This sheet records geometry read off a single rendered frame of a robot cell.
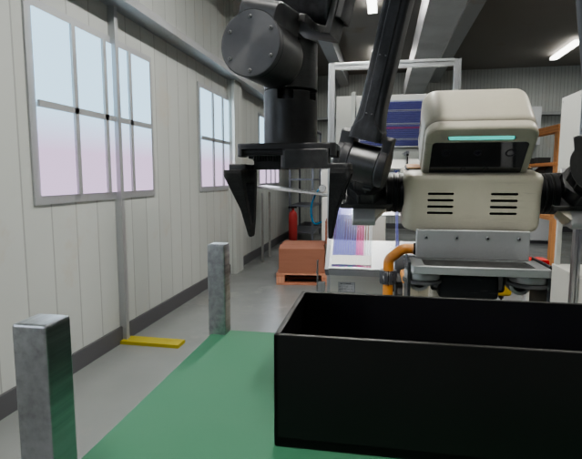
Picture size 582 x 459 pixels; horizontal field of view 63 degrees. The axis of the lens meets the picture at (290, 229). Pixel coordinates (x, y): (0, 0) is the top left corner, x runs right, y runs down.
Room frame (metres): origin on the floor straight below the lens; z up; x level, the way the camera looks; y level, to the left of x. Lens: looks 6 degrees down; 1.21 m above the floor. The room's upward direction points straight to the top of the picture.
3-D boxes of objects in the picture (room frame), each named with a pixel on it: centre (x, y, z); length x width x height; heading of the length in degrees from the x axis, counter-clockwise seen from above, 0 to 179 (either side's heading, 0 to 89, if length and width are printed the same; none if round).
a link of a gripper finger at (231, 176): (0.52, 0.03, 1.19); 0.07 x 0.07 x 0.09; 80
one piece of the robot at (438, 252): (0.94, -0.37, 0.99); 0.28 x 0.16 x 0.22; 80
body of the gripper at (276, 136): (0.51, 0.00, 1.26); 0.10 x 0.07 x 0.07; 80
